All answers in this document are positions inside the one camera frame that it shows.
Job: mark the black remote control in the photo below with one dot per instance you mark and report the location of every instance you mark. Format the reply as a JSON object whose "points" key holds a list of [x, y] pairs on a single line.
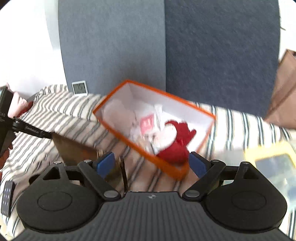
{"points": [[6, 203]]}

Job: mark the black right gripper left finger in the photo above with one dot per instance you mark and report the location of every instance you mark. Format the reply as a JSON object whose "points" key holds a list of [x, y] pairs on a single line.
{"points": [[96, 172]]}

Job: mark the red white packet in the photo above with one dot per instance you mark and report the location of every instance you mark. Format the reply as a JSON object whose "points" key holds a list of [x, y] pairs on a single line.
{"points": [[146, 124]]}

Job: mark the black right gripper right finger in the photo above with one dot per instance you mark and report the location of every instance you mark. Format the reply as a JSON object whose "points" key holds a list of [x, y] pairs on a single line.
{"points": [[208, 173]]}

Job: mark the pink cushion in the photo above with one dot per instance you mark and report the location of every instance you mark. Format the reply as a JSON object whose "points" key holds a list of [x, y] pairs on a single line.
{"points": [[18, 105]]}

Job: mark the dark blue back cushion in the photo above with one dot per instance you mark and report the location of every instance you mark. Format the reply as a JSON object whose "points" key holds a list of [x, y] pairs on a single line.
{"points": [[223, 53]]}

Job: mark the brown plaid pouch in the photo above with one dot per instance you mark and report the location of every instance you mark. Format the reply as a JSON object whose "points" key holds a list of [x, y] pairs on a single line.
{"points": [[73, 153]]}

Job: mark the white soft item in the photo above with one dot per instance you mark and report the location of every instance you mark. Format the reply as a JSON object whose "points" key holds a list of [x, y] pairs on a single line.
{"points": [[118, 117]]}

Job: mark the clear plastic storage box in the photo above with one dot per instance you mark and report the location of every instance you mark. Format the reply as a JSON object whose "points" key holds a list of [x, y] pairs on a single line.
{"points": [[277, 163]]}

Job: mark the white digital clock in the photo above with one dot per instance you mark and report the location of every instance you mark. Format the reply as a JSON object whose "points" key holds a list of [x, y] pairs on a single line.
{"points": [[79, 87]]}

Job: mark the orange cardboard box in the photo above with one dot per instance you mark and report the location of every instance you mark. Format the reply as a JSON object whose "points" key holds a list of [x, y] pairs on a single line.
{"points": [[145, 100]]}

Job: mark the red plush fabric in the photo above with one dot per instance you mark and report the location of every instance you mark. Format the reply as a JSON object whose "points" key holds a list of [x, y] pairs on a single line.
{"points": [[172, 142]]}

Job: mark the brown paper bag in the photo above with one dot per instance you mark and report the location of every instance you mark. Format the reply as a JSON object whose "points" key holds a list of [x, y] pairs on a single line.
{"points": [[281, 111]]}

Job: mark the striped sofa cover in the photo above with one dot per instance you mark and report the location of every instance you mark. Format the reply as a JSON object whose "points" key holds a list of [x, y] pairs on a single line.
{"points": [[56, 109]]}

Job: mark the light grey back cushion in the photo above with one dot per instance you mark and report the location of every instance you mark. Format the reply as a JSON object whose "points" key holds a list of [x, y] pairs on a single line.
{"points": [[106, 42]]}

